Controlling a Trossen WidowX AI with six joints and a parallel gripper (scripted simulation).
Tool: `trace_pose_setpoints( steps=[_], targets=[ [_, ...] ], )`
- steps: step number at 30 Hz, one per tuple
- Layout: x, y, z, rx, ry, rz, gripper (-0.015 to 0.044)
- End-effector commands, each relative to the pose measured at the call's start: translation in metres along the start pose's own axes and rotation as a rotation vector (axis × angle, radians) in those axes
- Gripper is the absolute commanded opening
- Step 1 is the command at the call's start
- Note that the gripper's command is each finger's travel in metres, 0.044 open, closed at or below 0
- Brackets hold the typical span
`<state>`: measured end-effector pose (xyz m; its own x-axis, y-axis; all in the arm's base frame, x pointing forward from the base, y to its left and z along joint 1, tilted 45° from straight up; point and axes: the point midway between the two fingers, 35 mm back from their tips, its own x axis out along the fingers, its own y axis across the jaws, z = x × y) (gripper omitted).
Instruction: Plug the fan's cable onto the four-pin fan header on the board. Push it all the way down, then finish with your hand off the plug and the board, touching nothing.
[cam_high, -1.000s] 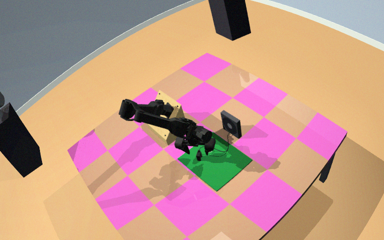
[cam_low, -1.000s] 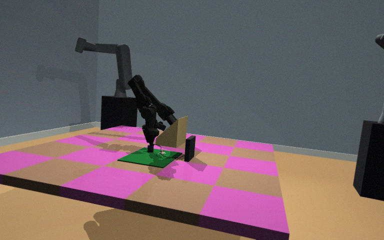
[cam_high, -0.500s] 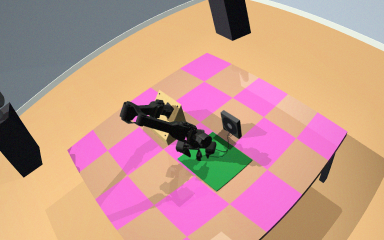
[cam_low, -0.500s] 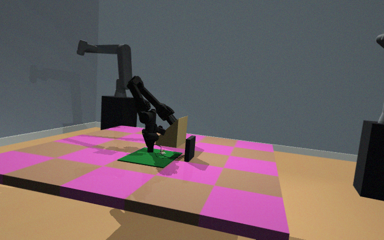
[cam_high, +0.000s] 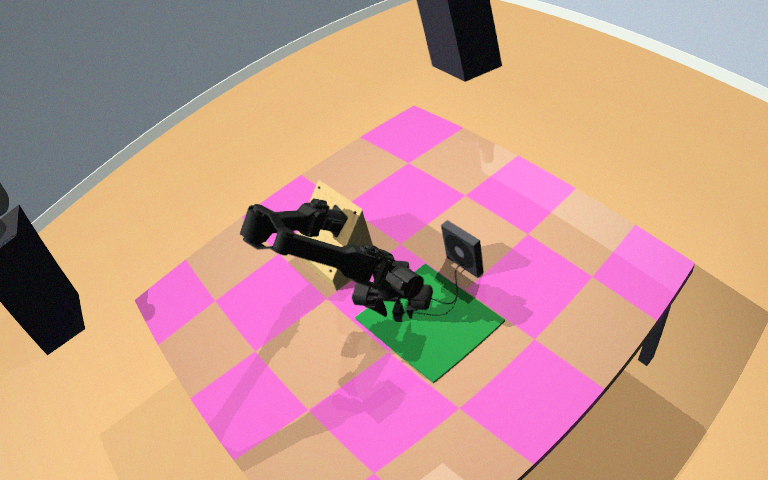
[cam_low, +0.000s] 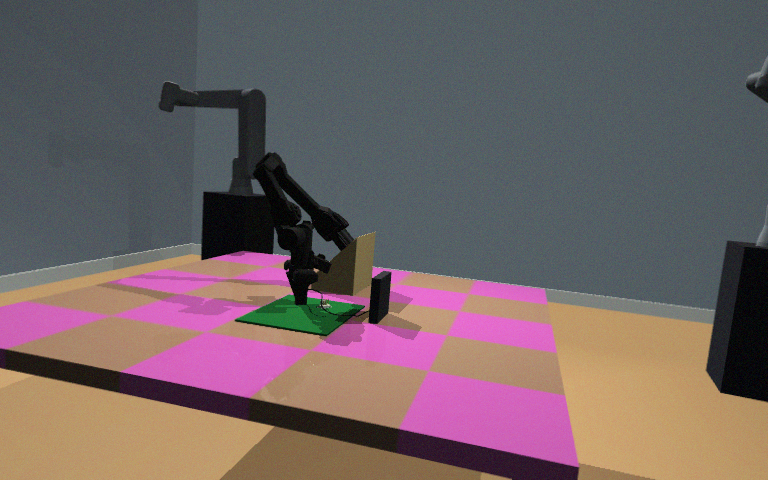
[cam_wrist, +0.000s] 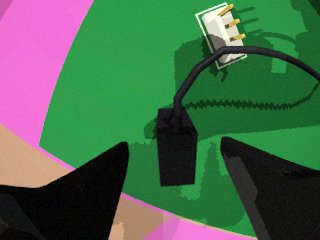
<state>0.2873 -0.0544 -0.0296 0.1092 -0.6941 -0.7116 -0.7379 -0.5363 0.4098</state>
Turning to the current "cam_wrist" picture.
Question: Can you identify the green circuit board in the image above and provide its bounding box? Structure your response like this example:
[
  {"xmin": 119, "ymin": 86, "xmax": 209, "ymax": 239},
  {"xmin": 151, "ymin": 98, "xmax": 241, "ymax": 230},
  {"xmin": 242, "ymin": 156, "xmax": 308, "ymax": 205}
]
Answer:
[{"xmin": 39, "ymin": 0, "xmax": 320, "ymax": 237}]

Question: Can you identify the black cable with plug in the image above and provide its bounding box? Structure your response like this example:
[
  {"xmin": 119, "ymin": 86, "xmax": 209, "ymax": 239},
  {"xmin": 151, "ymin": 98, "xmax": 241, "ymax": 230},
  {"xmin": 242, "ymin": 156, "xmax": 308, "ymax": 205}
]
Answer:
[{"xmin": 156, "ymin": 45, "xmax": 320, "ymax": 187}]

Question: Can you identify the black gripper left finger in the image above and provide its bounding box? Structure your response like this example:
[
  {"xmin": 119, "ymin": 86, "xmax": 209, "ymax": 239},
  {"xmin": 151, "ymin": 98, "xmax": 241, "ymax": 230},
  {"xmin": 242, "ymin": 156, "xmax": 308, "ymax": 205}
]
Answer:
[{"xmin": 0, "ymin": 141, "xmax": 129, "ymax": 240}]

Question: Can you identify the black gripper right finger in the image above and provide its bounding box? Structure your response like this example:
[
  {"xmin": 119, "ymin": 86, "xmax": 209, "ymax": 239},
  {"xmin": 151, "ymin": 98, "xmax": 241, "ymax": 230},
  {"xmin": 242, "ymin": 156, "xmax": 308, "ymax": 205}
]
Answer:
[{"xmin": 220, "ymin": 136, "xmax": 320, "ymax": 240}]

